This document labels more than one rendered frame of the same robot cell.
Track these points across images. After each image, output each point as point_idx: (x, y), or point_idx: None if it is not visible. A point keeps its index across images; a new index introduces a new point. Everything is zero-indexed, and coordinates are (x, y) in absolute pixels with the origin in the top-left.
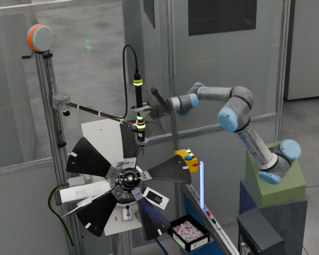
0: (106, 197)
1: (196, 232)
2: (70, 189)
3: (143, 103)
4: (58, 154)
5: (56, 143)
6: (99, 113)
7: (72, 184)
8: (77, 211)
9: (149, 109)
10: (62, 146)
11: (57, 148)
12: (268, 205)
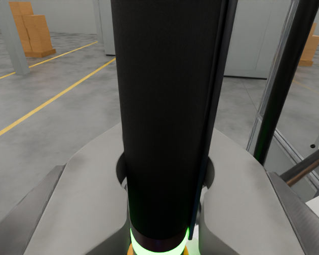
0: (129, 232)
1: None
2: None
3: (220, 202)
4: (318, 195)
5: None
6: None
7: (201, 193)
8: (124, 186)
9: None
10: None
11: None
12: None
